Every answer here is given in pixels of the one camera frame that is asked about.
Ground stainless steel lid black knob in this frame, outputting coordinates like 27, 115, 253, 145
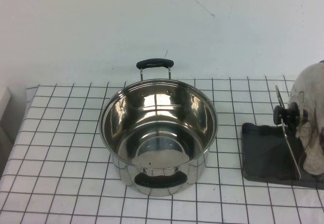
273, 65, 324, 178

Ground white black grid tablecloth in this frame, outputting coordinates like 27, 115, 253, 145
0, 73, 324, 224

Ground white box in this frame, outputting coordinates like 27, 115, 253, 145
0, 87, 14, 146

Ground stainless steel pot black handles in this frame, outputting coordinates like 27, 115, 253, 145
98, 58, 219, 197

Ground metal wire lid rack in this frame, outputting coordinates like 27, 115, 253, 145
275, 85, 303, 180

